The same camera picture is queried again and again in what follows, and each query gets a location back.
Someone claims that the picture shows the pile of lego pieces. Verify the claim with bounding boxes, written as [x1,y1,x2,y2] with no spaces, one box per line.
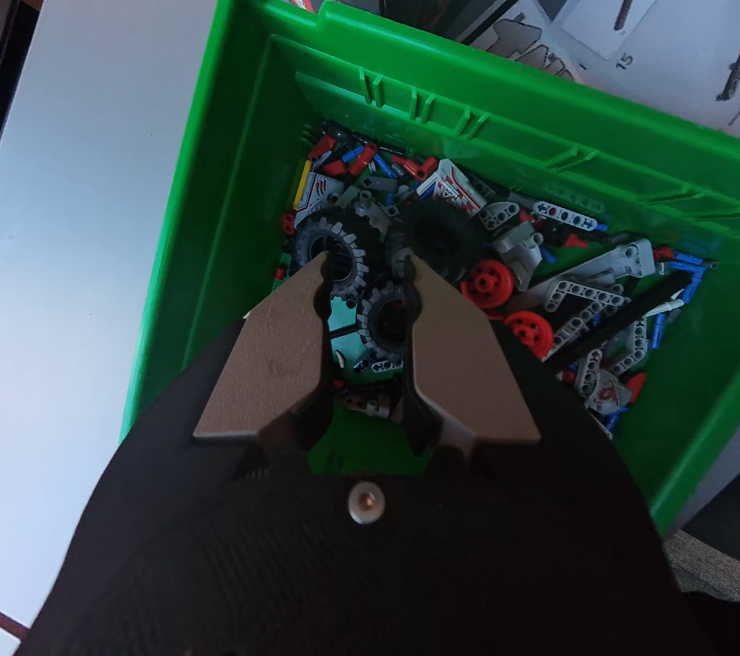
[282,119,720,440]

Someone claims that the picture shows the green plastic bin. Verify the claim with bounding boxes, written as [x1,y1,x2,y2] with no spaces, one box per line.
[118,0,740,535]

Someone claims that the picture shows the red lego wheel hub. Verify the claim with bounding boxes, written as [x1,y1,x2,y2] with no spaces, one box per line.
[504,311,555,359]
[461,260,515,305]

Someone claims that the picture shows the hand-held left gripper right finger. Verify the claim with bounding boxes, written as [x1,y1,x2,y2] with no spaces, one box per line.
[402,256,542,456]

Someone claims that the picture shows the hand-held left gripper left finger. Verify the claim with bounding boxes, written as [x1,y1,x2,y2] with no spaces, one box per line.
[192,251,336,451]

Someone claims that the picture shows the black lego tire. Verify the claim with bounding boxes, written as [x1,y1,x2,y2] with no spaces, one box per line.
[393,199,483,287]
[289,208,373,303]
[355,277,420,356]

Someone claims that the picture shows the lego sticker sheet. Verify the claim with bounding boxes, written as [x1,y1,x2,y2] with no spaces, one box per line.
[457,0,586,84]

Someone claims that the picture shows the lego instruction booklet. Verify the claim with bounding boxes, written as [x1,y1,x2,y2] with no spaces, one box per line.
[520,0,740,139]

